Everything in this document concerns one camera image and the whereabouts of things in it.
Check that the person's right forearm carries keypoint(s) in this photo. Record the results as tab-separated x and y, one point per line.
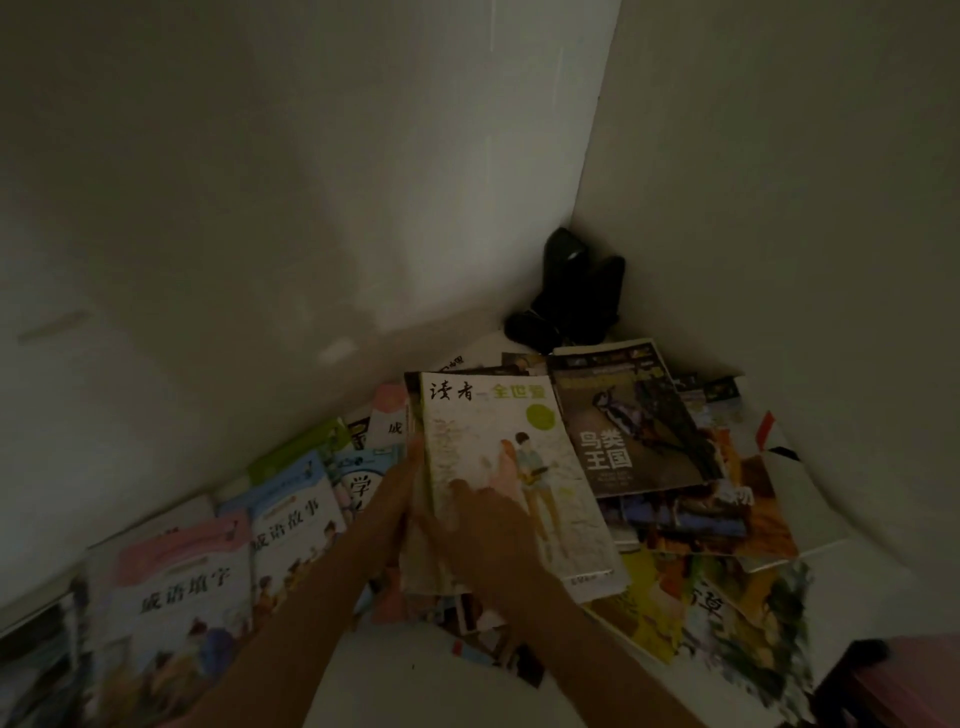
600	667

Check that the person's left hand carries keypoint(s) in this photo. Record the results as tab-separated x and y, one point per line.
394	510

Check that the pale green magazine couple print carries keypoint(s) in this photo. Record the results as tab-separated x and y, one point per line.
510	435

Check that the person's right hand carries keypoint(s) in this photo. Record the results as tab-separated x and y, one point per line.
495	547

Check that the person's left forearm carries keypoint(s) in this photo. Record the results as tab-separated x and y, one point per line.
292	637

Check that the black cloth object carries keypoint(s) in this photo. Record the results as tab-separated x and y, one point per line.
577	292

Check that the pink plastic stool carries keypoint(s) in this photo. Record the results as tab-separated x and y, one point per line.
915	675

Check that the pile of books and magazines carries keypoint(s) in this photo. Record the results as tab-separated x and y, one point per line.
180	600

